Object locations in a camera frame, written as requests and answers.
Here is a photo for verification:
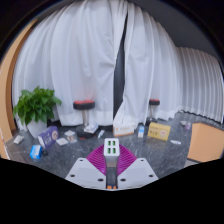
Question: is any grey flat packet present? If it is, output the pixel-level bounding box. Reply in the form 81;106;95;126
13;134;25;145

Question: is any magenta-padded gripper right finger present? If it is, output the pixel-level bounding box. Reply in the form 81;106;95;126
116;143;160;190

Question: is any green plant in white pot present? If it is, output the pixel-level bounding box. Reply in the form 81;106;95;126
12;85;63;139

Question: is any small blue and white carton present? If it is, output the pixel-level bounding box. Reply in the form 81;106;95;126
137;124;146;139

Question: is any white and orange tissue box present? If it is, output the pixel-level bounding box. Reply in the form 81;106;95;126
112;123;136;138

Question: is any yellow cardboard box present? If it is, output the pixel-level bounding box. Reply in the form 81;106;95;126
147;121;172;142

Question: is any small clear plastic box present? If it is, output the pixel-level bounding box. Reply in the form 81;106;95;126
64;129;78;144

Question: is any white curtain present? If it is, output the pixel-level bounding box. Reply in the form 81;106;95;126
113;1;224;126
11;0;129;129

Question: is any red-topped black bar stool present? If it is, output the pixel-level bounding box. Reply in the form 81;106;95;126
146;98;161;126
72;99;100;139

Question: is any purple cardboard box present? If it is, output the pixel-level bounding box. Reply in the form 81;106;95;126
37;125;60;150

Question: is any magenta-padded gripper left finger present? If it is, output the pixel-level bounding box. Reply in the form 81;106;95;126
65;143;108;190

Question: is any white flat card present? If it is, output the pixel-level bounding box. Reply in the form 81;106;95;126
55;137;70;147

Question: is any small blue box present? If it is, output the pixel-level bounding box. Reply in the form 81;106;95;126
29;144;43;160

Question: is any white booklet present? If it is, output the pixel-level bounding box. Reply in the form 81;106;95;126
83;123;100;135

